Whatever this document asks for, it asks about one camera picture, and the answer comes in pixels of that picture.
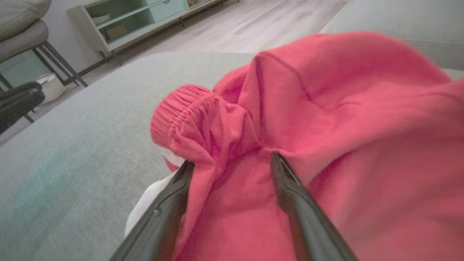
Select teal box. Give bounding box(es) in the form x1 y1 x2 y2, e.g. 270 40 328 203
0 51 48 90

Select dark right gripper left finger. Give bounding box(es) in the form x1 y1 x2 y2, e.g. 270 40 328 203
109 161 194 261

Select teal and beige low cabinet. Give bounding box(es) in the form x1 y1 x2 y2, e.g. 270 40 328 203
67 0 240 61

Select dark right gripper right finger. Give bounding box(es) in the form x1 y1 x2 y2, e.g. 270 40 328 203
270 152 359 261

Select large grey seat cushion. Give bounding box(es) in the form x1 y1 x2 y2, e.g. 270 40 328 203
321 0 464 80

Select brown box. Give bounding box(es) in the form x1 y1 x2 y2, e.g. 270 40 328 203
105 25 129 41

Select beige knit cushion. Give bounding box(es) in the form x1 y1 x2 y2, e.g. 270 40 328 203
0 0 52 41

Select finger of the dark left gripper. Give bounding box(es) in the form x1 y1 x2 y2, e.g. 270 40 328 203
0 82 41 103
0 91 45 133

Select red shorts with white stripes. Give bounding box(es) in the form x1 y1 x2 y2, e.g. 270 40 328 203
125 31 464 261

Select grey chair with black legs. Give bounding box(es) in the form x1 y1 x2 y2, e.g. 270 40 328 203
0 20 88 124

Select white round basket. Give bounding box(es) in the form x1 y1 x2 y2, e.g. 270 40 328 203
36 72 66 104

